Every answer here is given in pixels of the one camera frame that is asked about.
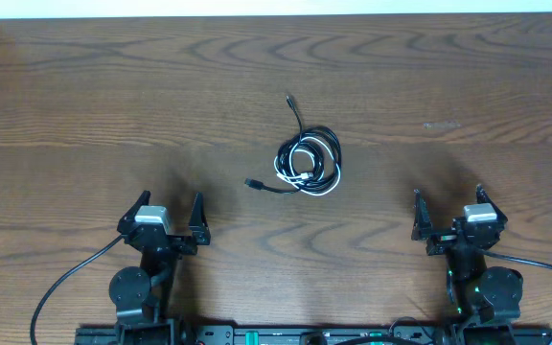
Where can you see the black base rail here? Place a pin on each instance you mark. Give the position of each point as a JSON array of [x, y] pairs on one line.
[[229, 335]]

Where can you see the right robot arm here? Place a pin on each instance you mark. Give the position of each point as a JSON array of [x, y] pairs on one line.
[[486, 298]]

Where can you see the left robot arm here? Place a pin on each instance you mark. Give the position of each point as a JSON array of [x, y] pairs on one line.
[[141, 293]]

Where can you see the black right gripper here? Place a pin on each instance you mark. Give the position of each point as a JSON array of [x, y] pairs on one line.
[[423, 229]]

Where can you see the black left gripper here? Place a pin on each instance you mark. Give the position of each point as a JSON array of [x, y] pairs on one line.
[[189, 247]]

